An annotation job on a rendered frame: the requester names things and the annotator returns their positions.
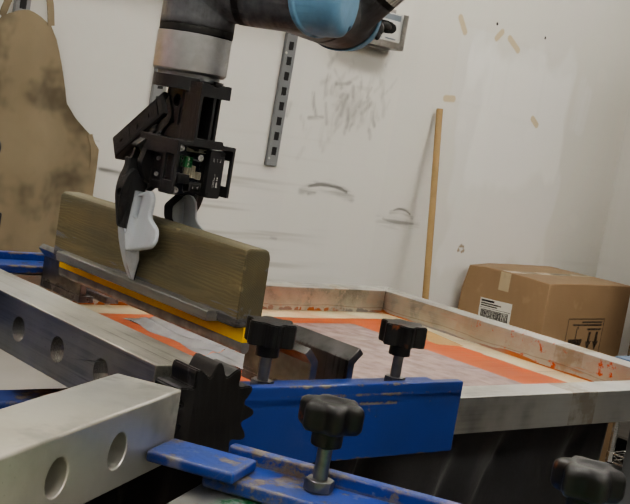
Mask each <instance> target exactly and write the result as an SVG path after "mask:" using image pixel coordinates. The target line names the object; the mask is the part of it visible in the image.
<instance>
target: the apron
mask: <svg viewBox="0 0 630 504"><path fill-rule="evenodd" d="M11 2H12V0H4V2H3V4H2V6H1V9H0V15H1V17H0V142H1V151H0V212H1V213H2V216H1V223H0V250H2V251H19V252H36V253H42V251H41V250H40V249H39V247H40V246H41V245H42V244H46V245H49V246H51V247H54V248H55V240H56V232H57V225H58V217H59V209H60V202H61V196H62V194H63V193H64V192H66V191H70V192H81V193H84V194H87V195H91V196H93V191H94V184H95V177H96V170H97V163H98V154H99V149H98V147H97V145H96V144H95V141H94V138H93V134H89V133H88V132H87V131H86V129H85V128H84V127H83V126H82V125H81V124H80V123H79V122H78V120H77V119H76V118H75V116H74V115H73V113H72V111H71V110H70V108H69V106H68V105H67V101H66V91H65V83H64V76H63V70H62V63H61V58H60V52H59V48H58V43H57V39H56V37H55V34H54V31H53V29H52V26H55V19H54V2H53V0H46V2H47V15H48V23H47V22H46V21H45V20H44V19H43V18H42V17H41V16H39V15H38V14H36V13H35V12H33V11H31V10H18V11H14V12H11V13H8V14H7V12H8V9H9V7H10V5H11Z"/></svg>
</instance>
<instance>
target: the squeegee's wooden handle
mask: <svg viewBox="0 0 630 504"><path fill-rule="evenodd" d="M153 220H154V222H155V224H156V225H157V227H158V229H159V238H158V241H157V244H156V246H155V247H154V248H153V249H149V250H142V251H139V260H140V262H139V266H138V269H137V273H136V277H135V278H136V279H139V280H142V281H144V282H147V283H149V284H152V285H154V286H157V287H159V288H162V289H164V290H167V291H170V292H172V293H175V294H177V295H180V296H182V297H185V298H187V299H190V300H192V301H195V302H198V303H200V304H203V305H205V306H208V307H210V308H213V309H215V310H218V313H217V321H219V322H221V323H224V324H226V325H229V326H231V327H234V328H246V322H247V316H249V315H253V316H261V315H262V309H263V302H264V295H265V289H266V282H267V276H268V269H269V263H270V254H269V252H268V251H267V250H265V249H262V248H259V247H255V246H252V245H249V244H246V243H243V242H239V241H236V240H233V239H230V238H226V237H223V236H220V235H217V234H213V233H210V232H207V231H204V230H201V229H197V228H194V227H191V226H188V225H184V224H181V223H178V222H175V221H171V220H168V219H165V218H162V217H159V216H155V215H153ZM57 251H68V252H70V253H73V254H75V255H78V256H80V257H83V258H86V259H88V260H91V261H93V262H96V263H98V264H101V265H103V266H106V267H108V268H111V269H114V270H116V271H119V272H121V273H124V274H126V275H127V273H126V270H125V267H124V264H123V260H122V256H121V251H120V245H119V238H118V226H117V224H116V210H115V203H113V202H110V201H107V200H104V199H100V198H97V197H94V196H91V195H87V194H84V193H81V192H70V191H66V192H64V193H63V194H62V196H61V202H60V209H59V217H58V225H57V232H56V240H55V248H54V255H56V254H57Z"/></svg>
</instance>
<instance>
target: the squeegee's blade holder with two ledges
mask: <svg viewBox="0 0 630 504"><path fill-rule="evenodd" d="M56 260H58V261H61V262H63V263H66V264H68V265H70V266H73V267H75V268H78V269H80V270H83V271H85V272H87V273H90V274H92V275H95V276H97V277H100V278H102V279H105V280H107V281H109V282H112V283H114V284H117V285H119V286H122V287H124V288H127V289H129V290H131V291H134V292H136V293H139V294H141V295H144V296H146V297H148V298H151V299H153V300H156V301H158V302H161V303H163V304H166V305H168V306H170V307H173V308H175V309H178V310H180V311H183V312H185V313H187V314H190V315H192V316H195V317H197V318H200V319H202V320H205V321H217V313H218V310H215V309H213V308H210V307H208V306H205V305H203V304H200V303H198V302H195V301H192V300H190V299H187V298H185V297H182V296H180V295H177V294H175V293H172V292H170V291H167V290H164V289H162V288H159V287H157V286H154V285H152V284H149V283H147V282H144V281H142V280H139V279H136V278H135V280H133V279H130V278H128V276H127V275H126V274H124V273H121V272H119V271H116V270H114V269H111V268H108V267H106V266H103V265H101V264H98V263H96V262H93V261H91V260H88V259H86V258H83V257H80V256H78V255H75V254H73V253H70V252H68V251H57V254H56Z"/></svg>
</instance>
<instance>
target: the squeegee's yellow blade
mask: <svg viewBox="0 0 630 504"><path fill-rule="evenodd" d="M59 267H61V268H64V269H66V270H68V271H71V272H73V273H76V274H78V275H80V276H83V277H85V278H88V279H90V280H92V281H95V282H97V283H100V284H102V285H104V286H107V287H109V288H111V289H114V290H116V291H119V292H121V293H123V294H126V295H128V296H131V297H133V298H135V299H138V300H140V301H143V302H145V303H147V304H150V305H152V306H155V307H157V308H159V309H162V310H164V311H167V312H169V313H171V314H174V315H176V316H179V317H181V318H183V319H186V320H188V321H190V322H193V323H195V324H198V325H200V326H202V327H205V328H207V329H210V330H212V331H214V332H217V333H219V334H222V335H224V336H226V337H229V338H231V339H234V340H236V341H238V342H241V343H247V340H246V339H245V338H244V334H245V328H234V327H231V326H229V325H226V324H224V323H221V322H219V321H205V320H202V319H200V318H197V317H195V316H192V315H190V314H187V313H185V312H183V311H180V310H178V309H175V308H173V307H170V306H168V305H166V304H163V303H161V302H158V301H156V300H153V299H151V298H148V297H146V296H144V295H141V294H139V293H136V292H134V291H131V290H129V289H127V288H124V287H122V286H119V285H117V284H114V283H112V282H109V281H107V280H105V279H102V278H100V277H97V276H95V275H92V274H90V273H87V272H85V271H83V270H80V269H78V268H75V267H73V266H70V265H68V264H66V263H63V262H61V261H60V264H59Z"/></svg>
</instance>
